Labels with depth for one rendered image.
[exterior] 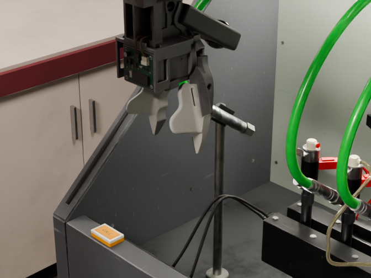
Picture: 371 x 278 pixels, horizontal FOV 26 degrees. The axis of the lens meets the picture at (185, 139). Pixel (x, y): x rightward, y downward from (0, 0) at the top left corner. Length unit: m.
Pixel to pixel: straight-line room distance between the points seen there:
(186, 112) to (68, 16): 1.97
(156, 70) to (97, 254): 0.50
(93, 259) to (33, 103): 1.22
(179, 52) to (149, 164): 0.56
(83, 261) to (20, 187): 1.23
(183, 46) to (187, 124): 0.10
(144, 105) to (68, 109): 1.60
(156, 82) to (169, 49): 0.04
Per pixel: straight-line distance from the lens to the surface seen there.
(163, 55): 0.92
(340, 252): 1.27
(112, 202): 1.45
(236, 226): 1.60
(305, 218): 1.33
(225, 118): 1.27
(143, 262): 1.27
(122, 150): 1.42
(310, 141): 1.27
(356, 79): 1.54
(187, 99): 0.97
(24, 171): 2.59
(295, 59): 1.62
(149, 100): 1.03
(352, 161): 1.22
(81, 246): 1.38
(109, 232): 1.33
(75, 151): 2.69
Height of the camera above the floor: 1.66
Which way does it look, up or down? 25 degrees down
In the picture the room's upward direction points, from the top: straight up
